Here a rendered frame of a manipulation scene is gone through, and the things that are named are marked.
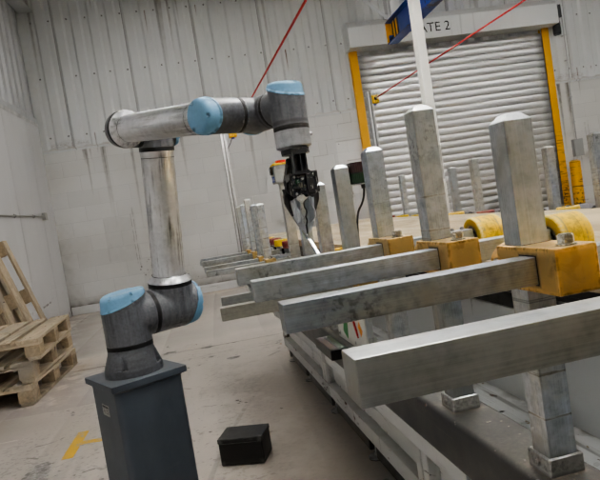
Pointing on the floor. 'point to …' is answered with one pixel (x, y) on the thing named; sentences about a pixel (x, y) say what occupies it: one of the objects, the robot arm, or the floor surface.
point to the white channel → (424, 70)
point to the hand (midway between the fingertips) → (306, 228)
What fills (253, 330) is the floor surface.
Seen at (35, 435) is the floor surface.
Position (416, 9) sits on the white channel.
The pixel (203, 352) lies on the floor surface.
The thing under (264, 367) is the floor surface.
